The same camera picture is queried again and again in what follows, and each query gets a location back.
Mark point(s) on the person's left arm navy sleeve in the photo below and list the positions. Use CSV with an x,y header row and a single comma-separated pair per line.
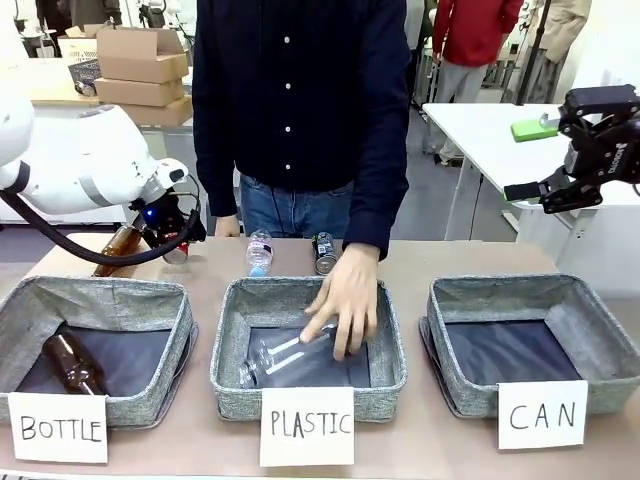
x,y
382,150

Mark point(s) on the person's arm navy sleeve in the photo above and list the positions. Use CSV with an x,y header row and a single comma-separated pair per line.
x,y
382,150
212,125

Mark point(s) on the red drink can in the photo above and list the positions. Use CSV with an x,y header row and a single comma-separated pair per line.
x,y
176,254

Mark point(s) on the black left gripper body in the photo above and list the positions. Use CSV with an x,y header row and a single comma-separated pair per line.
x,y
170,215

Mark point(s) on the white paper sign bottle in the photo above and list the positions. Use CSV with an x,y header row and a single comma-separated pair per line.
x,y
60,427

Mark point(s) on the person's blue jeans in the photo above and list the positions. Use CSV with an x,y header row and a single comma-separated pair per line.
x,y
295,207

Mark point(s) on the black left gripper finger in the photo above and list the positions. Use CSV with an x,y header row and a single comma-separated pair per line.
x,y
156,240
186,240

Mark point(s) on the person in red jacket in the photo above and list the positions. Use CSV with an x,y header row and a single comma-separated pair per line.
x,y
475,45

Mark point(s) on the grey fabric basket plastic label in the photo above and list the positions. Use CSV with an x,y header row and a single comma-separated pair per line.
x,y
235,320

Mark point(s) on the white plastic crate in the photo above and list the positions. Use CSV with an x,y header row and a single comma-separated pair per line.
x,y
77,50

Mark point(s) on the person's right hand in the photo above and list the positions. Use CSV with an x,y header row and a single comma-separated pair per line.
x,y
227,227

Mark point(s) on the person's torso navy shirt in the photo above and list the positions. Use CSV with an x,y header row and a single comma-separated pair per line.
x,y
300,90

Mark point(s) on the black drink can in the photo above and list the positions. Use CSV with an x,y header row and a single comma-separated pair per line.
x,y
323,252

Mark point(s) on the white paper sign plastic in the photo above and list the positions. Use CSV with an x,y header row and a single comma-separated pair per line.
x,y
307,425

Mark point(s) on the grey fabric basket can label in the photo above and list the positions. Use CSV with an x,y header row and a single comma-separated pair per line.
x,y
595,310

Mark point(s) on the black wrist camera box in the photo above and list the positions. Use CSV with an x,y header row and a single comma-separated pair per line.
x,y
600,100

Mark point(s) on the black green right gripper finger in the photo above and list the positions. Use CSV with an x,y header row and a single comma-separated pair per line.
x,y
535,131
565,195

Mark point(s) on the white side table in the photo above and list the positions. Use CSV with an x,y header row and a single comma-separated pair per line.
x,y
500,135

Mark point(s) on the flat closed cardboard box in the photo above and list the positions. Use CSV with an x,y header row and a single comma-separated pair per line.
x,y
165,112
140,92

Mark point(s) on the person in beige coat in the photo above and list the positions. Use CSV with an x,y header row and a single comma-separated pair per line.
x,y
567,35

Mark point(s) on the clear plastic bottle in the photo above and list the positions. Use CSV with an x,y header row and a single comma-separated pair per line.
x,y
280,357

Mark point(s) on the black stand pole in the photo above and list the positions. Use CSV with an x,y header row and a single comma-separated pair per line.
x,y
537,50

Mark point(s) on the open cardboard box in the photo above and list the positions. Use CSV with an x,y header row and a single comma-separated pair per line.
x,y
142,52

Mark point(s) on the brown glass bottle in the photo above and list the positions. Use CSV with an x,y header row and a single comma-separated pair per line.
x,y
75,364
120,250

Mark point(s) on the person's right arm navy sleeve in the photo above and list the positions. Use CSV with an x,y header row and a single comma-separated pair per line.
x,y
212,125

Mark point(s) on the grey fabric basket bottle label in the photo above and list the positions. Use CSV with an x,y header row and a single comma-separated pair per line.
x,y
30,310

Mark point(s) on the clear water bottle blue cap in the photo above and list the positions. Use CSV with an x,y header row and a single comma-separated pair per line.
x,y
259,252

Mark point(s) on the white paper sign can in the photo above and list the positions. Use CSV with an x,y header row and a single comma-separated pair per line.
x,y
542,416

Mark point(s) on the stack of cardboard boxes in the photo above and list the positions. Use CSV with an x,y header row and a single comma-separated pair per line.
x,y
45,85

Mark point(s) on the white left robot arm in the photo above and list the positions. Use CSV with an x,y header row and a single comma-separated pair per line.
x,y
75,160

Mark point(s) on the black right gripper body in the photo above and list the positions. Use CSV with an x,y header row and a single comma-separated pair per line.
x,y
615,157

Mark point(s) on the person's left hand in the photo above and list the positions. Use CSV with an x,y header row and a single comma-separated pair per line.
x,y
350,290

